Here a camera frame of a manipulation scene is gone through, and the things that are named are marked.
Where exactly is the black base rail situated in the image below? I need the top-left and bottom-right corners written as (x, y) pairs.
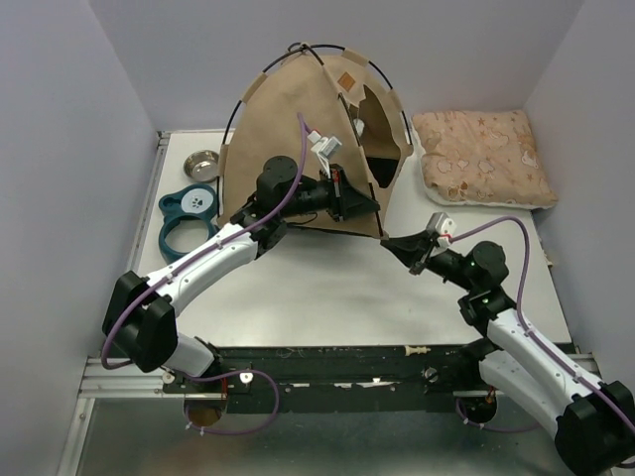
top-left (163, 340), bottom-right (502, 422)

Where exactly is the beige fabric pet tent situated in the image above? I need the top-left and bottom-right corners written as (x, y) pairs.
top-left (216, 43), bottom-right (414, 242)

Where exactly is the steel pet bowl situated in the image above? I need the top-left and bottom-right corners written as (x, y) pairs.
top-left (183, 150), bottom-right (219, 183)

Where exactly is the pink patterned pillow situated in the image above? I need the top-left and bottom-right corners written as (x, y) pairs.
top-left (412, 109), bottom-right (558, 210)

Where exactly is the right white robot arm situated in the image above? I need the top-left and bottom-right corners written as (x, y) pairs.
top-left (381, 231), bottom-right (634, 475)

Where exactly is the white chess piece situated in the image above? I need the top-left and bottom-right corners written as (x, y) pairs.
top-left (404, 345), bottom-right (431, 357)

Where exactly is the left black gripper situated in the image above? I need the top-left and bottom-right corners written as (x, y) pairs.
top-left (279, 163), bottom-right (379, 220)

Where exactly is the white pompom toy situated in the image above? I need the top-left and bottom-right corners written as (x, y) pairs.
top-left (354, 119), bottom-right (365, 136)

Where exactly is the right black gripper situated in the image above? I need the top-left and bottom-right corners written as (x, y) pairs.
top-left (381, 229), bottom-right (477, 292)

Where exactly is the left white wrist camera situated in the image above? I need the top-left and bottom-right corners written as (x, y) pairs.
top-left (308, 130), bottom-right (342, 179)

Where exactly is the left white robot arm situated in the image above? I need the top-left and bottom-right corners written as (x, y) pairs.
top-left (101, 156), bottom-right (380, 392)

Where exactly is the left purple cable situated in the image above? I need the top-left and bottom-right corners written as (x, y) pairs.
top-left (101, 112), bottom-right (309, 438)

